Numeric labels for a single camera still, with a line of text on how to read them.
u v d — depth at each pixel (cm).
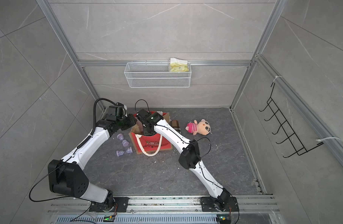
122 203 73
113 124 60
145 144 89
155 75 100
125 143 94
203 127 98
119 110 65
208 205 73
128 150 91
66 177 41
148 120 64
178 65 86
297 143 62
